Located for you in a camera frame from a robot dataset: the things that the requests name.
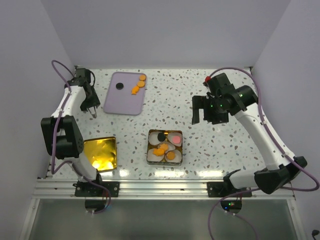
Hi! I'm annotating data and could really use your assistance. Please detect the white paper cup bottom-left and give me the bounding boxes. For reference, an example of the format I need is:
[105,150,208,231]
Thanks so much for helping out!
[146,148,165,163]

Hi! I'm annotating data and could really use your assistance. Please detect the purple tray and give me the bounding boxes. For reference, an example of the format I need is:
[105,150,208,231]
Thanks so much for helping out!
[103,71,147,116]

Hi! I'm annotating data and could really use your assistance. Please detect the pink round cookie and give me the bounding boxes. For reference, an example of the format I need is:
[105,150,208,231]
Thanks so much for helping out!
[172,135,181,144]

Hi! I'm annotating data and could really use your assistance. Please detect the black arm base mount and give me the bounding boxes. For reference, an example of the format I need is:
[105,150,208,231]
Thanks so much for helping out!
[72,174,120,198]

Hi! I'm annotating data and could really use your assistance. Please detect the orange fish cookie on tray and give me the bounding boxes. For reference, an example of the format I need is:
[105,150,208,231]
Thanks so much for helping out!
[131,85,140,95]

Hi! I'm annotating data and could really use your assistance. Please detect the steel tongs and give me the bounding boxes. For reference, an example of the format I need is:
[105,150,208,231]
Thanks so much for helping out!
[88,106,97,119]

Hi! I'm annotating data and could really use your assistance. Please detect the white paper cup centre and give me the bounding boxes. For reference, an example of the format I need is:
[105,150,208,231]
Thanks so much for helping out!
[157,141,176,154]

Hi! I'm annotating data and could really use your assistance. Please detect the gold tin lid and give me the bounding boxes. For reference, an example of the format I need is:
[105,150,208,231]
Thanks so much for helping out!
[83,136,118,172]

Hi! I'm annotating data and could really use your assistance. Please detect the aluminium front rail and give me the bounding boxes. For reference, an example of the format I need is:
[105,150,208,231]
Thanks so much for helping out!
[32,178,296,200]

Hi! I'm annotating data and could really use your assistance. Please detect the white paper cup top-right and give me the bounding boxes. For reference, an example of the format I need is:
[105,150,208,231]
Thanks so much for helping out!
[167,132,183,147]

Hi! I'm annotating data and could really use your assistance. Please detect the orange cookie at tray top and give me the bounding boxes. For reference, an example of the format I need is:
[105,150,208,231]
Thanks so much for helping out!
[139,75,146,81]

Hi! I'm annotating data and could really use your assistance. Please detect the white paper cup bottom-right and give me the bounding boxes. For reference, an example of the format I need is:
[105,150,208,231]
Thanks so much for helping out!
[165,149,182,163]

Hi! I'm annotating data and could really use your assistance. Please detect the black sandwich cookie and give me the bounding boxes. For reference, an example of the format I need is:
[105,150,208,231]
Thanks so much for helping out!
[157,132,166,142]
[116,82,124,90]

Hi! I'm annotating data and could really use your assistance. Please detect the white paper cup top-left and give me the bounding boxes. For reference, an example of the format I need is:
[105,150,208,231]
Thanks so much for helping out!
[148,131,162,146]

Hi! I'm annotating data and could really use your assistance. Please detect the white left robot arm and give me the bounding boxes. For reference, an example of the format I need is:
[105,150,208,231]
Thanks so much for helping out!
[40,68,104,197]

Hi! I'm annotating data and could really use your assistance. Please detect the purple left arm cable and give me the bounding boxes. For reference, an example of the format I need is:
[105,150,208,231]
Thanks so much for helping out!
[50,59,112,215]

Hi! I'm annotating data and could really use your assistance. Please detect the black sandwich cookie on tray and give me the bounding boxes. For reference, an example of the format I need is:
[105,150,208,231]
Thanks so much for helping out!
[116,82,124,90]

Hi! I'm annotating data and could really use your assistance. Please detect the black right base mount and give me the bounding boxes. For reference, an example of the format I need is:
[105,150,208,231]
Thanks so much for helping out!
[206,169,247,198]

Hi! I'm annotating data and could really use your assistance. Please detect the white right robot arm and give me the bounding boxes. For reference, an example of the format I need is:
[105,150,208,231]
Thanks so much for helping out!
[192,73,307,197]

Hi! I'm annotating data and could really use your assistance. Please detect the orange round cookie on tray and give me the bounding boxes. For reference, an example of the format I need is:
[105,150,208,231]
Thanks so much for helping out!
[136,80,146,88]

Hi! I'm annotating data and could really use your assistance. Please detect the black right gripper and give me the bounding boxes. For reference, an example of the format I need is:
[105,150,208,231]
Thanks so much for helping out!
[192,95,229,125]

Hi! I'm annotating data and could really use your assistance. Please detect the green christmas cookie tin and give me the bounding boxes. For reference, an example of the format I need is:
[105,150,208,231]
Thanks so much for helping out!
[146,129,183,166]

